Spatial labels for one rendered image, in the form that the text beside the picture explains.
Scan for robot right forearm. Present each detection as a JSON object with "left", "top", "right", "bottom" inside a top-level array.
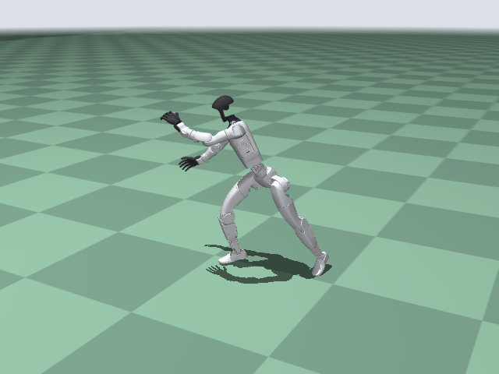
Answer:
[{"left": 196, "top": 146, "right": 218, "bottom": 164}]

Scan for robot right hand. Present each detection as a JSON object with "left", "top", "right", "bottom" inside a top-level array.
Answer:
[{"left": 179, "top": 156, "right": 201, "bottom": 171}]

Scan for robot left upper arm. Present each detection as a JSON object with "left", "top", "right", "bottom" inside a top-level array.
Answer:
[{"left": 202, "top": 124, "right": 246, "bottom": 146}]

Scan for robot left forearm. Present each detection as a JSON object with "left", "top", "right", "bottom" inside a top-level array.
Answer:
[{"left": 176, "top": 122, "right": 212, "bottom": 143}]

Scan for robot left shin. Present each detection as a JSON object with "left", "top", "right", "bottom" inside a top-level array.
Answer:
[{"left": 294, "top": 217, "right": 324, "bottom": 260}]

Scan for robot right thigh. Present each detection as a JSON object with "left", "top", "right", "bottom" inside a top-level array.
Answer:
[{"left": 220, "top": 171, "right": 262, "bottom": 224}]

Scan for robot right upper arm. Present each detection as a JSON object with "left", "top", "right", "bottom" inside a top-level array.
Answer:
[{"left": 211, "top": 140, "right": 229, "bottom": 152}]

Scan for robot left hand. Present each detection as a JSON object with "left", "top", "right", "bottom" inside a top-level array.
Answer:
[{"left": 161, "top": 111, "right": 182, "bottom": 132}]

